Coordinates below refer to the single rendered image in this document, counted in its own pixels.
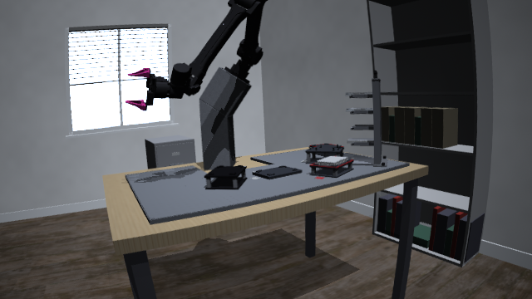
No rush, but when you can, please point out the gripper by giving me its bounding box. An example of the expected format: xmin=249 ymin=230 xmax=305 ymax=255
xmin=125 ymin=67 xmax=170 ymax=111

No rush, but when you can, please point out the white well plate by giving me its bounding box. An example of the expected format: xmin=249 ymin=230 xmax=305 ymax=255
xmin=316 ymin=156 xmax=348 ymax=166

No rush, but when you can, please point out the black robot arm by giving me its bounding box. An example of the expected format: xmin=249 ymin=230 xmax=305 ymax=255
xmin=167 ymin=0 xmax=268 ymax=99

